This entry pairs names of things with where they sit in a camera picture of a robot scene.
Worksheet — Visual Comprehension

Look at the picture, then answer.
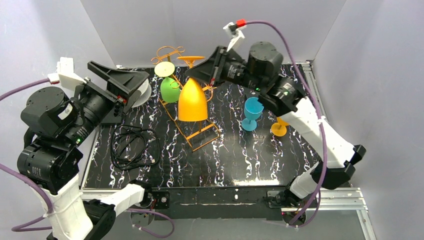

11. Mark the orange wine glass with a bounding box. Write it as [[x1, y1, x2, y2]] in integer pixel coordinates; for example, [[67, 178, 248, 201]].
[[177, 77, 208, 122], [270, 117, 289, 137]]

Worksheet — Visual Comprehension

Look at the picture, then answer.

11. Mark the green wine glass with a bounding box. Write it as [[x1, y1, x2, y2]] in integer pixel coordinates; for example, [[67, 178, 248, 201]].
[[154, 61, 181, 103]]

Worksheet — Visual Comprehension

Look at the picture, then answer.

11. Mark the blue wine glass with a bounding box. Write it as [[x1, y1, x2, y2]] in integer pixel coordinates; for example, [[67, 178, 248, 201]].
[[241, 97, 264, 132]]

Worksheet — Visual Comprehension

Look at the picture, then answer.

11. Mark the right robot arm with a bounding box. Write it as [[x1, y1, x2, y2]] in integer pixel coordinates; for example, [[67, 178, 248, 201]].
[[186, 41, 366, 200]]

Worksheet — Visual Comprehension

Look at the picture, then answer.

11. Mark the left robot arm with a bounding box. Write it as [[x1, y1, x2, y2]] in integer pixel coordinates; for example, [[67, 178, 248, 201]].
[[17, 57, 149, 240]]

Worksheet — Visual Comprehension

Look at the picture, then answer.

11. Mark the white filament spool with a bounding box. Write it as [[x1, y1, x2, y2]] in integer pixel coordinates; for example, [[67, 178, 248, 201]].
[[132, 79, 152, 108]]

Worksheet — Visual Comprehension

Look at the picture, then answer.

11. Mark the black power brick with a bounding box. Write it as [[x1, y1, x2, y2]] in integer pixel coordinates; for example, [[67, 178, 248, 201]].
[[97, 106, 124, 125]]

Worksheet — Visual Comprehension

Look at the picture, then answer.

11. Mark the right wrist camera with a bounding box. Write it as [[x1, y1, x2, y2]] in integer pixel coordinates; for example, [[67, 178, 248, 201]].
[[222, 18, 247, 52]]

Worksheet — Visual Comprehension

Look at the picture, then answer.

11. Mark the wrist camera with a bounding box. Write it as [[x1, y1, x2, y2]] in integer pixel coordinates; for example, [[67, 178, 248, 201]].
[[222, 18, 247, 52], [47, 57, 86, 91]]

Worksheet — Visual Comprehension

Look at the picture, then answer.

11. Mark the gold wire wine glass rack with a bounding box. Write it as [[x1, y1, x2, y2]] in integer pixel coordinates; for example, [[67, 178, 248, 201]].
[[151, 46, 221, 152]]

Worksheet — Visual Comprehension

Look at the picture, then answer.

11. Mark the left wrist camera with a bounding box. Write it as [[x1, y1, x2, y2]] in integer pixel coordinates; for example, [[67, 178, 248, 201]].
[[47, 57, 86, 91]]

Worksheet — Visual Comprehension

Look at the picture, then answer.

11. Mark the black coiled cable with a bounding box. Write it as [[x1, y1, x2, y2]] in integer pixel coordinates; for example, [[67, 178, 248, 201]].
[[109, 125, 161, 172]]

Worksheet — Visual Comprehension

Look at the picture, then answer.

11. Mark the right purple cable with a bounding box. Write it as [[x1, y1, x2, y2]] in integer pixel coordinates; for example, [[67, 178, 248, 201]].
[[245, 20, 329, 229]]

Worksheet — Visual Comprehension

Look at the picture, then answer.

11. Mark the purple cable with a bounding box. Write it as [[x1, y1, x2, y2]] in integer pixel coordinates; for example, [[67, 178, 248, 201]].
[[0, 77, 175, 240], [245, 20, 329, 229]]

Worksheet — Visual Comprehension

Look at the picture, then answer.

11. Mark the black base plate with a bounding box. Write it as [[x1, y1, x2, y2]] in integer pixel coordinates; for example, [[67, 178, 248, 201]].
[[141, 185, 285, 221]]

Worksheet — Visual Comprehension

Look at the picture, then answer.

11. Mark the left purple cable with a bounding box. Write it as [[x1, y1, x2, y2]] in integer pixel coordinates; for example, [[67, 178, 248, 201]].
[[0, 77, 175, 240]]

